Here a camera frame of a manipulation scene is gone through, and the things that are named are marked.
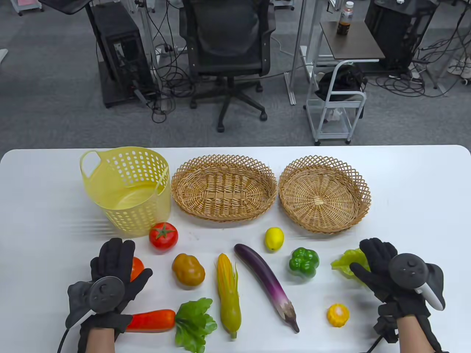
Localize person's right hand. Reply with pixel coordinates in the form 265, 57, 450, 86
350, 238, 431, 320

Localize person's left hand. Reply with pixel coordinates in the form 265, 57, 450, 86
78, 238, 153, 342

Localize orange fruit object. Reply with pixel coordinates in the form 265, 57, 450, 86
131, 257, 145, 283

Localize green lettuce leaf object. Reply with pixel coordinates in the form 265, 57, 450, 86
330, 248, 371, 280

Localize grey white hand controller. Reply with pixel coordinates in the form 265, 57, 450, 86
389, 254, 446, 311

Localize yellow plastic basket container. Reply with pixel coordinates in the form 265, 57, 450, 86
80, 146, 171, 238

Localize red tomato object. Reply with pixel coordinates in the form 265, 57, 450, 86
149, 222, 179, 252

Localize small corn piece object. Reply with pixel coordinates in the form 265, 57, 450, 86
327, 303, 350, 328

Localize green bell pepper object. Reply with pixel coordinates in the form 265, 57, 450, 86
288, 247, 320, 279

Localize orange carrot object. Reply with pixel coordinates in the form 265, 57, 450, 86
125, 297, 217, 353

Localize brown potato object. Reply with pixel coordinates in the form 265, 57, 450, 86
172, 253, 206, 287

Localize round wicker basket container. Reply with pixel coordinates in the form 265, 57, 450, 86
278, 155, 372, 234

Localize yellow lemon object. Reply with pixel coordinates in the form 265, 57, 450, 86
264, 227, 284, 252

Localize purple eggplant object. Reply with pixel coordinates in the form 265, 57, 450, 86
234, 243, 300, 334

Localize yellow corn cob object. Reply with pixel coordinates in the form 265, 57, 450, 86
216, 253, 242, 339

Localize oval wicker basket container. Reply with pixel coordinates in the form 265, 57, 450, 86
170, 154, 277, 222

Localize person's right forearm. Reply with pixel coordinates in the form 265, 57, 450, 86
397, 315, 442, 353

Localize person's left forearm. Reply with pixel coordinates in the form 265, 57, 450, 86
86, 327, 117, 353

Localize white rolling cart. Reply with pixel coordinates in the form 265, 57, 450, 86
304, 60, 368, 146

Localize black bag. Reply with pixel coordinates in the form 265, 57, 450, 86
316, 64, 368, 103

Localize black computer tower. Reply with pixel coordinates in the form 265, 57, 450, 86
364, 0, 438, 70
85, 2, 157, 109

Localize brown side table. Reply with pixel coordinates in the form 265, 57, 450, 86
319, 20, 386, 61

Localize white power strip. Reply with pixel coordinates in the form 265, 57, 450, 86
155, 43, 189, 56

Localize dark drink bottle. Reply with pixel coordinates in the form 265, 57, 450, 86
337, 1, 354, 36

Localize black office chair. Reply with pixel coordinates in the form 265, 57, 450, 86
179, 0, 277, 133

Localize black desk top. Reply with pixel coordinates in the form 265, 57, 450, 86
39, 0, 92, 15

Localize white pink cart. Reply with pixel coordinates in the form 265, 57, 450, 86
10, 0, 45, 16

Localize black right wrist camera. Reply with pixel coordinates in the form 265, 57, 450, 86
375, 303, 400, 343

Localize black left glove cable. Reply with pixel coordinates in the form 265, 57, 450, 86
57, 327, 71, 353

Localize black floor cable tangle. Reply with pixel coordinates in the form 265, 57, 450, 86
368, 0, 471, 98
147, 0, 195, 124

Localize white desk leg frame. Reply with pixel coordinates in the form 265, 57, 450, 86
284, 0, 332, 106

